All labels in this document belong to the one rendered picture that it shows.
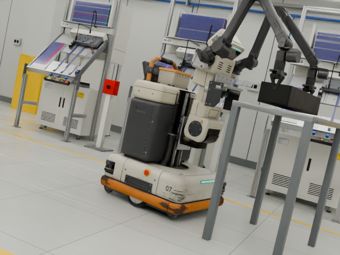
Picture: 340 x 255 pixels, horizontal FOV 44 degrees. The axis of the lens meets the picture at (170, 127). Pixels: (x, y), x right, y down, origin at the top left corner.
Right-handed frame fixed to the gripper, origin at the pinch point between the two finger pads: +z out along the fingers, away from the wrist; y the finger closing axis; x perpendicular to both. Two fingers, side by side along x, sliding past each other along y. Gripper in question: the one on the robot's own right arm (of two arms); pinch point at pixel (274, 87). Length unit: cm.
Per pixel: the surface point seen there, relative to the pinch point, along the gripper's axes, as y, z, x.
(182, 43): 169, -50, 181
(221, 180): -6, 55, 17
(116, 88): 129, 13, 229
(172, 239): -24, 90, 30
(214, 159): 147, 63, 102
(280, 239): -6, 76, -21
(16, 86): 204, 38, 511
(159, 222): -10, 90, 50
